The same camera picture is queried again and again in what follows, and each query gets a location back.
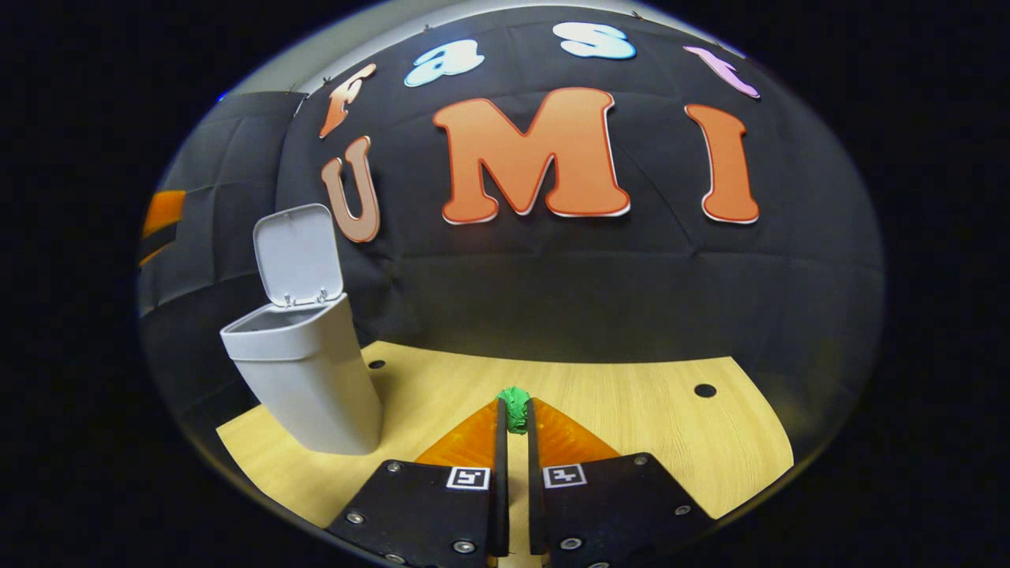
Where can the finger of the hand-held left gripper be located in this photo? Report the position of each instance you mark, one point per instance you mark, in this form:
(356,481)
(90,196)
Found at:
(164,211)
(156,246)

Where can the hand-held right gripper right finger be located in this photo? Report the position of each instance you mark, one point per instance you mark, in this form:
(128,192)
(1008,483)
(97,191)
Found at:
(536,489)

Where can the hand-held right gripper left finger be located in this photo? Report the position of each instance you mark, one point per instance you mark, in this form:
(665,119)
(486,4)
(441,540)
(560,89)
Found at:
(500,489)

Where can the green paper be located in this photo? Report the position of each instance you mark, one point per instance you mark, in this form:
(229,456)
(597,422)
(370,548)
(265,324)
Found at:
(515,410)

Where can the white desktop garbage bin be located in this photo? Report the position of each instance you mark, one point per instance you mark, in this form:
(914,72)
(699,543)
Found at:
(316,379)

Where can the wooden desktop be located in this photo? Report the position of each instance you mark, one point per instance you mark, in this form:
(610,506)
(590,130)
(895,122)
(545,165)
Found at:
(655,426)

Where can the black backdrop cloth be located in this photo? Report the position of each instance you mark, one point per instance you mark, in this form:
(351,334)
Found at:
(552,284)

